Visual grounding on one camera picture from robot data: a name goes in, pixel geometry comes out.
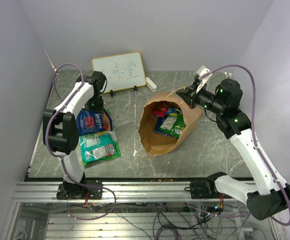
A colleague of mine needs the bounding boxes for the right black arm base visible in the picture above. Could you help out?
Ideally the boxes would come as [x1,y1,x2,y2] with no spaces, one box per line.
[184,180,221,200]

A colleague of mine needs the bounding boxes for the blue Burts chips bag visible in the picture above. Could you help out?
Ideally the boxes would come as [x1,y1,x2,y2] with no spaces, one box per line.
[76,109,113,136]

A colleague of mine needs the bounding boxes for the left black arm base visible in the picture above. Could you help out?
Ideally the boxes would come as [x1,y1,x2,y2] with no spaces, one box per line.
[56,181,103,200]

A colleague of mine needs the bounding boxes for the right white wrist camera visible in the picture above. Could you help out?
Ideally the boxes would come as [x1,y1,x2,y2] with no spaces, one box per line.
[196,65,213,93]

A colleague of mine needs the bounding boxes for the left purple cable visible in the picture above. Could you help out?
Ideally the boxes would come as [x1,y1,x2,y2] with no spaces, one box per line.
[45,63,118,201]

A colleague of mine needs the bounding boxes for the red snack packet in bag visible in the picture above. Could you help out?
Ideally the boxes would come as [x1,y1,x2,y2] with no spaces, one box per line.
[152,104,170,118]

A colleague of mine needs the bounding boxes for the green snack packet in bag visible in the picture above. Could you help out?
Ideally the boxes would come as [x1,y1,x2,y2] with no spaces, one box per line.
[154,114,186,139]

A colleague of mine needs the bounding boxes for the aluminium rail frame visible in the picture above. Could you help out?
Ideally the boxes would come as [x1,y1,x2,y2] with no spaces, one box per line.
[2,179,287,240]

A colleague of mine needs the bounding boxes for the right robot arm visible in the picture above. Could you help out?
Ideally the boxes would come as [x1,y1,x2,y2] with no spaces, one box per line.
[176,79,290,221]

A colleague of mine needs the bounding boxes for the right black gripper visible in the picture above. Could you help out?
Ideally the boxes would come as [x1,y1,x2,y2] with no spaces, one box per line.
[176,80,225,115]

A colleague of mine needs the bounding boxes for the green Chuba cassava chips bag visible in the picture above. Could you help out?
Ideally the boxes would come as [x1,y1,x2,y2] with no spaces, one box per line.
[81,129,122,166]

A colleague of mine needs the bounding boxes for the loose wires under table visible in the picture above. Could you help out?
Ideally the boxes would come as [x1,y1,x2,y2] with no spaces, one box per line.
[67,194,265,240]

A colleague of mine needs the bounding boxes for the small whiteboard yellow frame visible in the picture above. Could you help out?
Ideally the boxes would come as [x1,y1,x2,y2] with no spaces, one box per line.
[91,51,147,93]

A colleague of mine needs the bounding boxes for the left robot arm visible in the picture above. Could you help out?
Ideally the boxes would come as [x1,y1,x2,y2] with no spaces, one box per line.
[43,71,107,199]

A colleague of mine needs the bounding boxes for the brown paper bag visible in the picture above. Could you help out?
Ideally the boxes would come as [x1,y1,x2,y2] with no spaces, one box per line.
[138,91,203,158]

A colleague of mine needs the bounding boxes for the white eraser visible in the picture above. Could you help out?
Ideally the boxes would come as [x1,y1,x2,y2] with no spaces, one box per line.
[145,77,157,92]

